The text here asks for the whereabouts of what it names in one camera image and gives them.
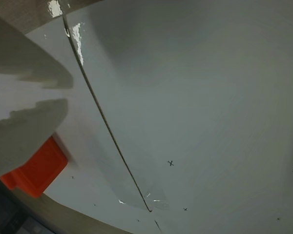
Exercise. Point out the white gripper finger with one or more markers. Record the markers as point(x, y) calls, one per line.
point(27, 58)
point(22, 136)

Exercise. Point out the orange cube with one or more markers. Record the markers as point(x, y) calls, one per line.
point(39, 168)

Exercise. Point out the clear adhesive tape strip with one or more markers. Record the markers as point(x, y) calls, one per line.
point(158, 198)
point(77, 36)

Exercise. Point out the white paper sheet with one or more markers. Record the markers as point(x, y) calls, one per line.
point(210, 122)
point(95, 158)

